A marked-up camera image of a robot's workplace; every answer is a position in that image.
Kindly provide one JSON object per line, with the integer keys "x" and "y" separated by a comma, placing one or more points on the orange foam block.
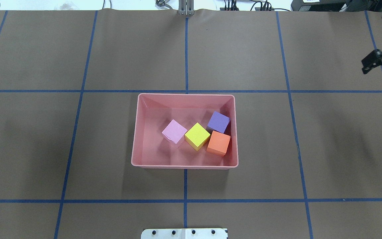
{"x": 218, "y": 143}

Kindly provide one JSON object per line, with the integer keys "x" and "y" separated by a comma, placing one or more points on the light pink foam block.
{"x": 174, "y": 133}

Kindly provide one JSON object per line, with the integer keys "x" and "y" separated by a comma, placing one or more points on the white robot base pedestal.
{"x": 185, "y": 233}

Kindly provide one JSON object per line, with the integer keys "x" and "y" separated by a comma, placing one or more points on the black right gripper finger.
{"x": 371, "y": 61}

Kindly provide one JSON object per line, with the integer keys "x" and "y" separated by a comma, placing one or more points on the pink plastic bin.
{"x": 155, "y": 111}

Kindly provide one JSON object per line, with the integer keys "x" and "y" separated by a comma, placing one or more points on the top camera mount bracket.
{"x": 186, "y": 7}

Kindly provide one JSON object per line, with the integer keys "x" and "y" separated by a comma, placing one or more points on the purple foam block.
{"x": 218, "y": 122}

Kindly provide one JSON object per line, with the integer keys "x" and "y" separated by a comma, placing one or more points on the yellow foam block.
{"x": 197, "y": 136}

